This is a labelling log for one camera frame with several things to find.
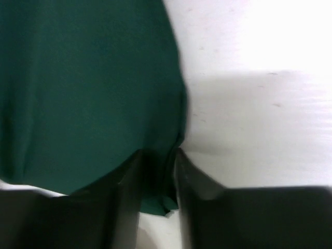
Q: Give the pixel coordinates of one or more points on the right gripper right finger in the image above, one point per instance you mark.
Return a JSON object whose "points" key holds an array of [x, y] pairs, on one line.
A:
{"points": [[214, 216]]}

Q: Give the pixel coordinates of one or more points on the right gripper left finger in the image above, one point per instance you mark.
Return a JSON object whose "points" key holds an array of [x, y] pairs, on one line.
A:
{"points": [[104, 214]]}

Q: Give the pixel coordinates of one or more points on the dark green cloth placemat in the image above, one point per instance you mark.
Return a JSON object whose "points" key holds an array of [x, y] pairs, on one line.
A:
{"points": [[85, 84]]}

